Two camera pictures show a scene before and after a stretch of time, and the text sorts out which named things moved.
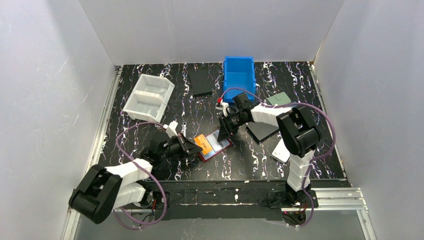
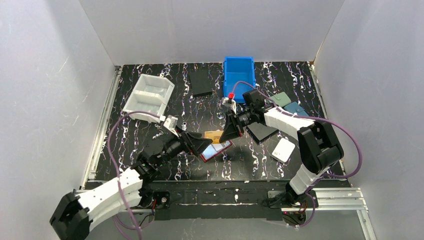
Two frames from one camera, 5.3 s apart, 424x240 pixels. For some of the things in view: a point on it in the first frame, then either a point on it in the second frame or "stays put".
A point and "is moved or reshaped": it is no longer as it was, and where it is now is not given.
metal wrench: (184, 124) stays put
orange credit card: (201, 141) is moved or reshaped
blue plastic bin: (239, 73) stays put
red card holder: (216, 146) stays put
